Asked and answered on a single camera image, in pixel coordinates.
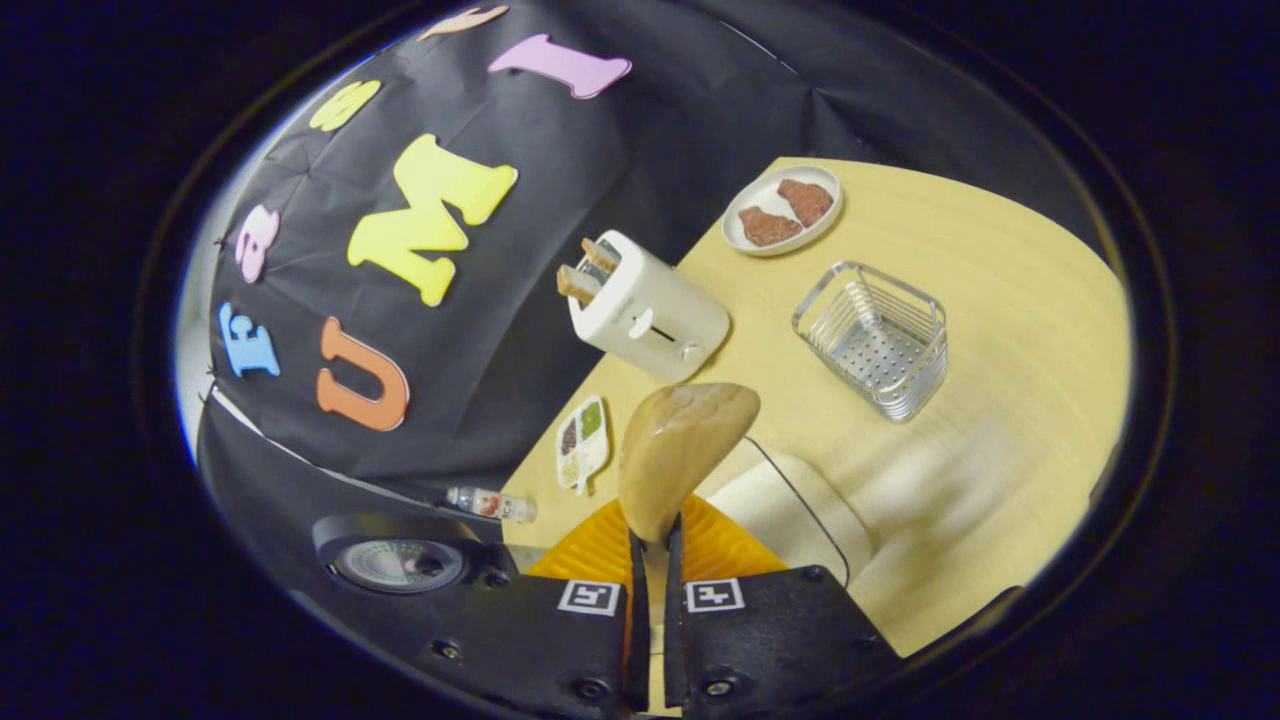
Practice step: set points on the small clear bottle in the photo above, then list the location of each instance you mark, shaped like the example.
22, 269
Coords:
490, 503

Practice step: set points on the wooden spoon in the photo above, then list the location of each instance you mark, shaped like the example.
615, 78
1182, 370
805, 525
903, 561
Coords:
680, 450

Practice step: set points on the white round plate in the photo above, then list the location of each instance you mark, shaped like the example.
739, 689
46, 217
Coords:
760, 195

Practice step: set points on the brown meat piece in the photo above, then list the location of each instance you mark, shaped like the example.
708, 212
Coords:
768, 228
805, 200

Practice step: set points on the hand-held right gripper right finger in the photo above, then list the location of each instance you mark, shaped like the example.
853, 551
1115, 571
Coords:
770, 640

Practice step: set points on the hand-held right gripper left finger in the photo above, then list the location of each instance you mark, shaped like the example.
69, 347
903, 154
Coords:
540, 640

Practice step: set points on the toast slice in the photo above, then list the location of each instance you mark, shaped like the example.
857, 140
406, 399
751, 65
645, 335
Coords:
577, 285
600, 256

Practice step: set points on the white toaster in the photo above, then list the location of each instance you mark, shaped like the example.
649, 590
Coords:
655, 315

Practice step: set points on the clear container of rice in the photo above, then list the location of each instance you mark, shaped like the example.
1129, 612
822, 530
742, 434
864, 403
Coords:
790, 510

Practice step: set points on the black rice cooker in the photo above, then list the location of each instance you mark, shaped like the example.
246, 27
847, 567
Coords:
400, 560

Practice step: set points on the white divided condiment tray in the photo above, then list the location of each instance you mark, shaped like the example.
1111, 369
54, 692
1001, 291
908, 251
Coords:
582, 445

